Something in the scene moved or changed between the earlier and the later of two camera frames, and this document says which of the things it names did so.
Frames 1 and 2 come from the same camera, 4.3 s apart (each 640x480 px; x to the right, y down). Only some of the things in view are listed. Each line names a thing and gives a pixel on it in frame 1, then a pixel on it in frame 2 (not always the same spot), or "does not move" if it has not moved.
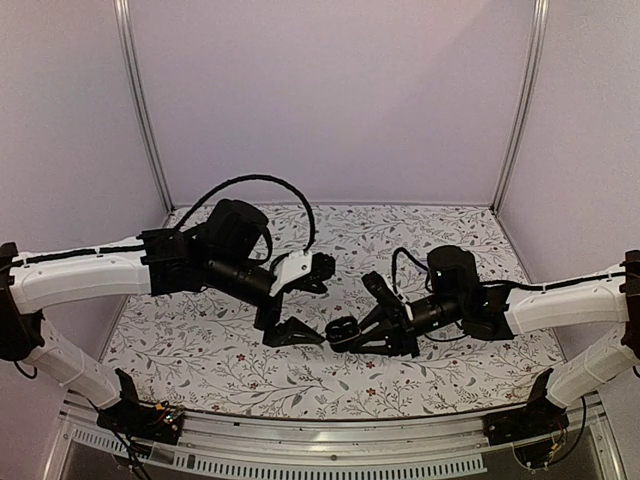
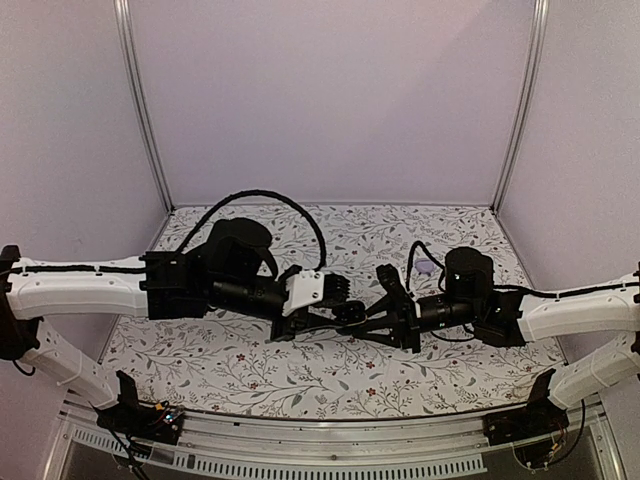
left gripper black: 283,333 to 310,322
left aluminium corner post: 126,29 does not move
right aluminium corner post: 541,12 does not move
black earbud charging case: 340,332 to 350,313
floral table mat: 324,311 does not move
